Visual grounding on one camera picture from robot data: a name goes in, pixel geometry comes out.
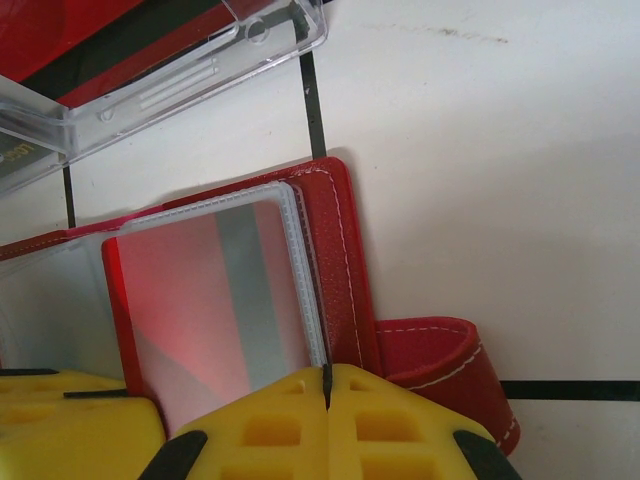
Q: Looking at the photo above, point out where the red leather card holder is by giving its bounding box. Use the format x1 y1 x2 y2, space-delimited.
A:
0 155 521 456

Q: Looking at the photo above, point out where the clear plastic box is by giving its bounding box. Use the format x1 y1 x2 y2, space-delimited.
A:
0 0 330 199

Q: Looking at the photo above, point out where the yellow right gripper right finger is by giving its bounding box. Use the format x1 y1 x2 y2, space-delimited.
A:
327 363 519 480

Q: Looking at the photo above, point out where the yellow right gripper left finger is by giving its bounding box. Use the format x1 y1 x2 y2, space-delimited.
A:
142 364 330 480

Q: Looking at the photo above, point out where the red credit card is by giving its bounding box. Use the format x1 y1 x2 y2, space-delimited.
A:
102 199 324 440
0 0 231 109

